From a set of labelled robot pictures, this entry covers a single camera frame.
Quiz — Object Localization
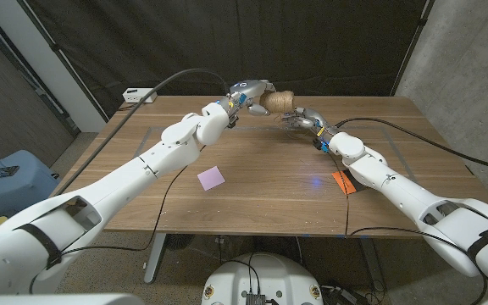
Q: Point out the white power outlet box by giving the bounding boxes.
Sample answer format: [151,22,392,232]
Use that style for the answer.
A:
[122,87,158,104]

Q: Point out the pink sticky note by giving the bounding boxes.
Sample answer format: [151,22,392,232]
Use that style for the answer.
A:
[197,165,226,191]

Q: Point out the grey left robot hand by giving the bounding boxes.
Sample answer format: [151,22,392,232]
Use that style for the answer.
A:
[225,79,277,118]

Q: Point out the grey table leg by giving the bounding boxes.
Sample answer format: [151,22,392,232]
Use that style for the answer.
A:
[143,232,169,285]

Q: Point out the black torso cable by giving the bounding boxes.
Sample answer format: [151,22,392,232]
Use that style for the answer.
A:
[225,252,263,297]

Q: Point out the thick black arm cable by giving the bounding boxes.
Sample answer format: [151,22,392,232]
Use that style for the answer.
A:
[53,67,231,198]
[335,117,488,194]

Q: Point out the orange and black package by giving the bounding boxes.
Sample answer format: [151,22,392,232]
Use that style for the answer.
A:
[331,169,370,196]

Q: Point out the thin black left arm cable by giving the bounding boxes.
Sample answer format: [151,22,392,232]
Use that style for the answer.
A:
[57,143,207,255]

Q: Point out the grey power strip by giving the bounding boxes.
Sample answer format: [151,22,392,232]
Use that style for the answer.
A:
[323,286,370,305]

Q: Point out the black ribbed round object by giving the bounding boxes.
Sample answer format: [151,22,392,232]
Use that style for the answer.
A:
[165,233,195,252]

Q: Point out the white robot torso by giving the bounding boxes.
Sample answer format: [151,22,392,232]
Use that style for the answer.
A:
[201,252,324,305]

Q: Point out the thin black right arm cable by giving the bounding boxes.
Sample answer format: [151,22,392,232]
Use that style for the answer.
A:
[328,152,488,305]

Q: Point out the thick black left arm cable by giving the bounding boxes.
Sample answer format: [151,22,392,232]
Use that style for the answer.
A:
[53,67,231,198]

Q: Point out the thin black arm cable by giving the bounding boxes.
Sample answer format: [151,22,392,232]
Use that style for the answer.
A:
[57,143,207,255]
[328,152,488,305]

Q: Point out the brown twine spool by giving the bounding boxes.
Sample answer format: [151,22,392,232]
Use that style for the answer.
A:
[259,90,308,139]

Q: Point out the black backdrop stand pole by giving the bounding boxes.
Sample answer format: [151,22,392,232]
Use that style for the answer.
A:
[391,0,435,97]
[17,0,110,123]

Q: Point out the black backdrop curtain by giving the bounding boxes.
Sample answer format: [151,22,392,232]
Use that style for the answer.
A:
[17,0,430,119]

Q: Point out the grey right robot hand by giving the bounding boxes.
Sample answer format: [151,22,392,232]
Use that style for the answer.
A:
[280,106,338,145]

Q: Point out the blue plastic container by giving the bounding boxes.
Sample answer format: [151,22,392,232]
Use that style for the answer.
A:
[0,149,61,215]

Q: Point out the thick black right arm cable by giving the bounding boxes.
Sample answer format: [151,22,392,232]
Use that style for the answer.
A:
[335,117,488,194]

